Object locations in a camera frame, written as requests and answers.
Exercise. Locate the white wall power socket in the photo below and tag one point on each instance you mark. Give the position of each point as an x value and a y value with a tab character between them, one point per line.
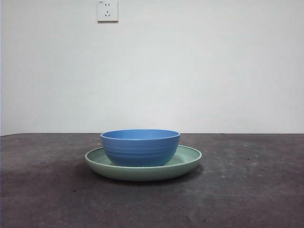
107	12

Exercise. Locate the green shallow plate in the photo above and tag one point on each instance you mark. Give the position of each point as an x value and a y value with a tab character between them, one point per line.
142	174

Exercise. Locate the blue ribbed bowl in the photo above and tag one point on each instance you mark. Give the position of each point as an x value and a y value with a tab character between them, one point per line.
140	152

